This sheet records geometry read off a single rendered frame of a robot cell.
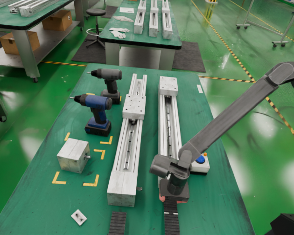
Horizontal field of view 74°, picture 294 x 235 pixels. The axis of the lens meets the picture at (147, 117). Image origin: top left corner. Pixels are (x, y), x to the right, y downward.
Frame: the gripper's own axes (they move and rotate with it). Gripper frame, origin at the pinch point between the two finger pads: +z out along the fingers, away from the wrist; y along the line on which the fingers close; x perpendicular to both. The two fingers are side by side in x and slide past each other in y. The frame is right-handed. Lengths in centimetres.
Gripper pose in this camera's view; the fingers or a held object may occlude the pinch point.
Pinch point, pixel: (170, 200)
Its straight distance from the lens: 82.5
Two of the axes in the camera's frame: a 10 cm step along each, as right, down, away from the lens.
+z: -1.1, 7.5, 6.5
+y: -9.9, -1.1, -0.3
